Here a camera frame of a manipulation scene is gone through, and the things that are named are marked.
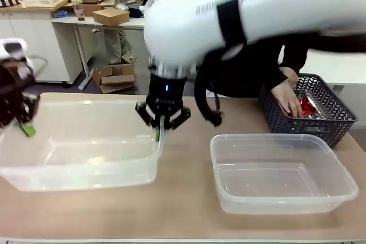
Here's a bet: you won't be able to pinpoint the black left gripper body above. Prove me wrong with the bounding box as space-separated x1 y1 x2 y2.
0 58 37 127

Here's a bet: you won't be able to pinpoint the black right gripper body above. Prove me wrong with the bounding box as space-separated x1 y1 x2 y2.
146 74 187 119

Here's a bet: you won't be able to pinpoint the large clear plastic bin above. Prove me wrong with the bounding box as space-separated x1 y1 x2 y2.
0 92 164 193

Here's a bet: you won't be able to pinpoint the small clear plastic bin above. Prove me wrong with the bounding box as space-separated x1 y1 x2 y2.
209 133 360 215

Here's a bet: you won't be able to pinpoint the red foil wrapper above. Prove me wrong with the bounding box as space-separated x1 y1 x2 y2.
288 97 316 119

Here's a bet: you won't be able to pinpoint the person's right forearm black sleeve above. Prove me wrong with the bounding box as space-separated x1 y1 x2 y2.
258 65 289 93

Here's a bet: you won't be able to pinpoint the dark grey woven plastic basket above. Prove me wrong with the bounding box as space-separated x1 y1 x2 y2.
258 73 359 149

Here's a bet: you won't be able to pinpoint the person's right hand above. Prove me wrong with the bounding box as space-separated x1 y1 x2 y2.
270 82 304 119

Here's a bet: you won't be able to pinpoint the person's left hand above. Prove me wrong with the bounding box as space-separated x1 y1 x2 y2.
278 67 300 87

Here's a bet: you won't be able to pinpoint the open cardboard box on floor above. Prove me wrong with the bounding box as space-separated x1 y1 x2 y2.
91 63 136 95

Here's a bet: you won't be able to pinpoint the white cabinet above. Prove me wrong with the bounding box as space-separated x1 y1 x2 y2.
0 5 84 85

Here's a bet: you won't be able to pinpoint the background person khaki trousers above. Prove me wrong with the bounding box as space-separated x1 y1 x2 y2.
87 0 150 66

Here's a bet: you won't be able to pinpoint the person's black sweater torso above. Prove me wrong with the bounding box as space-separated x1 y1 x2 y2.
200 44 310 99

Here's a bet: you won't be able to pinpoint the dark blue cloth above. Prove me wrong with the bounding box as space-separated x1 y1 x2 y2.
128 6 145 19

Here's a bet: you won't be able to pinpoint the white background desk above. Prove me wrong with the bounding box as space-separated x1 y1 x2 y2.
50 0 147 90

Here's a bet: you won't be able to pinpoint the closed brown cardboard box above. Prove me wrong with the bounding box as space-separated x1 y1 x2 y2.
92 7 131 27

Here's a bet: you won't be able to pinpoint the purple drink cup with straw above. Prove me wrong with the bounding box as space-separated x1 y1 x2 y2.
73 0 86 22

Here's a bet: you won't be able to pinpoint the open brown cardboard box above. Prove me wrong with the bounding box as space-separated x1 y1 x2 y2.
64 0 116 17

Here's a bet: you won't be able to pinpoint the silver foil wrapper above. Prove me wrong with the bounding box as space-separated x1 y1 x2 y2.
296 89 341 121

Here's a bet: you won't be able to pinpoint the white side table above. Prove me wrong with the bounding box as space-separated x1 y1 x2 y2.
299 45 366 105

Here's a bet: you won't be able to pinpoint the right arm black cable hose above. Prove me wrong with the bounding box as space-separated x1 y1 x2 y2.
193 52 224 127

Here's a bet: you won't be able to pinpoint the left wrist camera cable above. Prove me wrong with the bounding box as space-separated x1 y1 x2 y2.
27 54 49 82

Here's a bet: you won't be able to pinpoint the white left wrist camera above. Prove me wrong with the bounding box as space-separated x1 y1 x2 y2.
0 37 30 59

